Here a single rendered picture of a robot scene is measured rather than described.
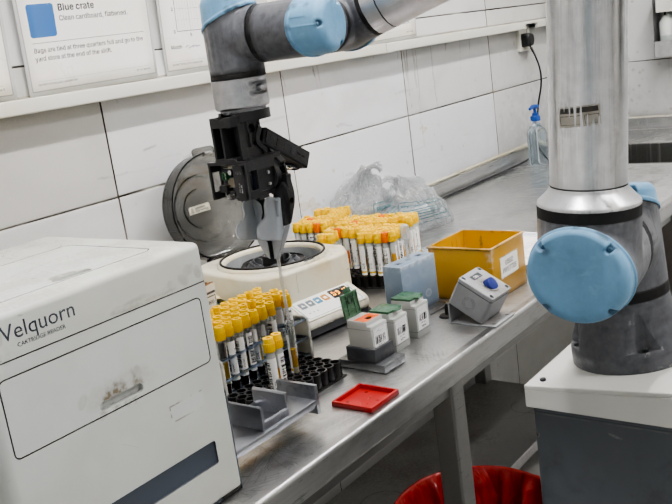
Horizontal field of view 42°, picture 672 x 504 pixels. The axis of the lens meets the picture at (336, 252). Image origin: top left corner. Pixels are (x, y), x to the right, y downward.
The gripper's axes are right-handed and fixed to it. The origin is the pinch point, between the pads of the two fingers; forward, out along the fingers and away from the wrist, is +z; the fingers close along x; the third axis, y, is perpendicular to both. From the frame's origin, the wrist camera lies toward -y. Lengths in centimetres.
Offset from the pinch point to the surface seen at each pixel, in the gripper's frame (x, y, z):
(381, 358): 8.6, -10.1, 19.8
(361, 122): -50, -96, -6
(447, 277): 1.8, -43.2, 17.3
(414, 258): 0.1, -35.5, 11.5
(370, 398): 13.2, 0.1, 21.3
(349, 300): 3.1, -11.3, 11.3
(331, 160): -51, -81, 1
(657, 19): -21, -248, -19
